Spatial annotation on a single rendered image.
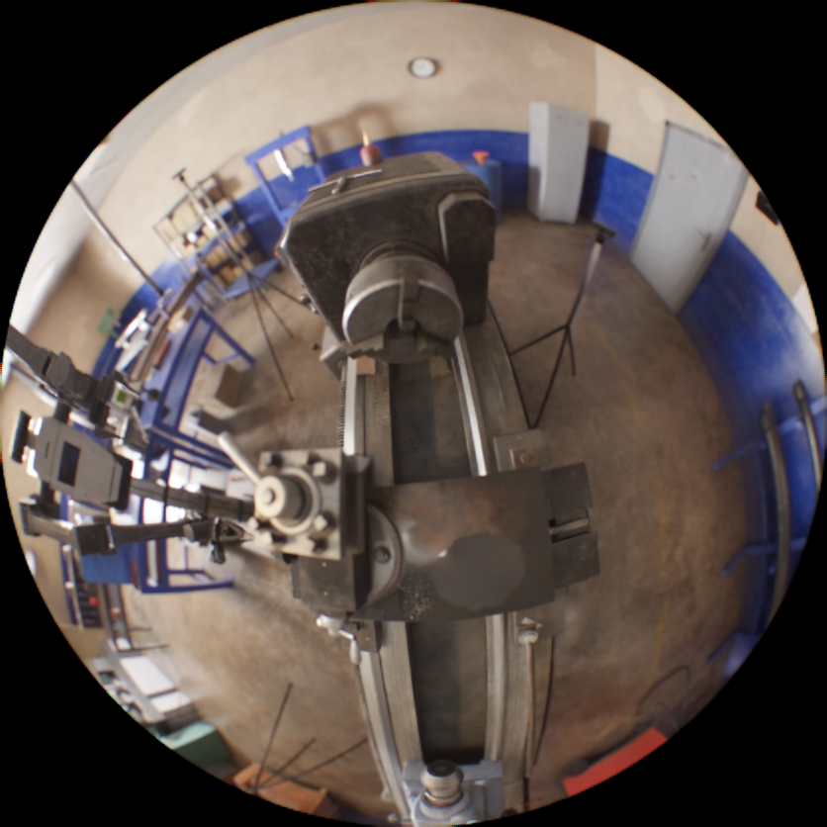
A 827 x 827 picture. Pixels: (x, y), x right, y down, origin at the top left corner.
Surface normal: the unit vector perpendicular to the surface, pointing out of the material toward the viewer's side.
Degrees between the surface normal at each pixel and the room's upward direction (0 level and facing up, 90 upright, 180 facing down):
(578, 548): 0
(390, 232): 90
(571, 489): 0
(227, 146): 90
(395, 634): 0
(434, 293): 90
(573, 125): 90
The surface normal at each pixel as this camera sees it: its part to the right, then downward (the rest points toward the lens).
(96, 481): 0.98, 0.02
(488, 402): -0.17, -0.39
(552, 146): 0.07, 0.91
